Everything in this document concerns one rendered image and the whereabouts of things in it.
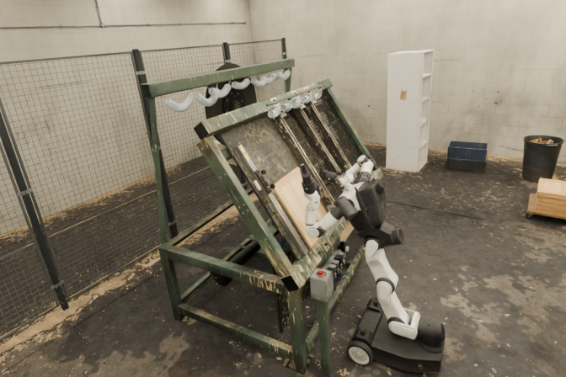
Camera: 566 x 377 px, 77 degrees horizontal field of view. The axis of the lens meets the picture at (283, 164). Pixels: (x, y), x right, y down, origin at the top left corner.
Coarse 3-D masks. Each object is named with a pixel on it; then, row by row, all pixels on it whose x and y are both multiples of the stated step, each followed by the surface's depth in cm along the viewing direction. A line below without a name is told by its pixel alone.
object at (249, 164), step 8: (240, 152) 260; (248, 168) 261; (256, 168) 263; (256, 176) 259; (264, 192) 261; (272, 200) 260; (280, 208) 263; (280, 216) 261; (288, 224) 262; (288, 232) 262; (296, 232) 265; (296, 240) 261; (304, 248) 263
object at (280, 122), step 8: (280, 104) 311; (280, 112) 307; (280, 120) 308; (280, 128) 310; (288, 128) 311; (288, 136) 309; (288, 144) 312; (296, 144) 310; (296, 152) 310; (304, 152) 313; (304, 160) 309; (312, 168) 312; (312, 176) 310; (320, 184) 310; (328, 192) 314; (328, 200) 311; (328, 208) 313
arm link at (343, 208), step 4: (340, 200) 238; (344, 200) 238; (336, 204) 239; (340, 204) 237; (344, 204) 236; (348, 204) 237; (336, 208) 239; (340, 208) 237; (344, 208) 236; (348, 208) 235; (352, 208) 236; (332, 212) 241; (336, 212) 239; (340, 212) 238; (344, 212) 235; (348, 212) 234; (336, 216) 239; (340, 216) 239; (344, 216) 236
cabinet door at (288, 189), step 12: (288, 180) 288; (300, 180) 300; (276, 192) 271; (288, 192) 282; (300, 192) 293; (288, 204) 275; (300, 204) 286; (300, 216) 279; (300, 228) 273; (312, 240) 278
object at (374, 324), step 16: (368, 304) 308; (368, 320) 290; (384, 320) 292; (432, 320) 264; (368, 336) 273; (384, 336) 276; (400, 336) 275; (416, 336) 274; (432, 336) 257; (384, 352) 264; (400, 352) 261; (416, 352) 260; (432, 352) 258; (400, 368) 262; (416, 368) 258; (432, 368) 255
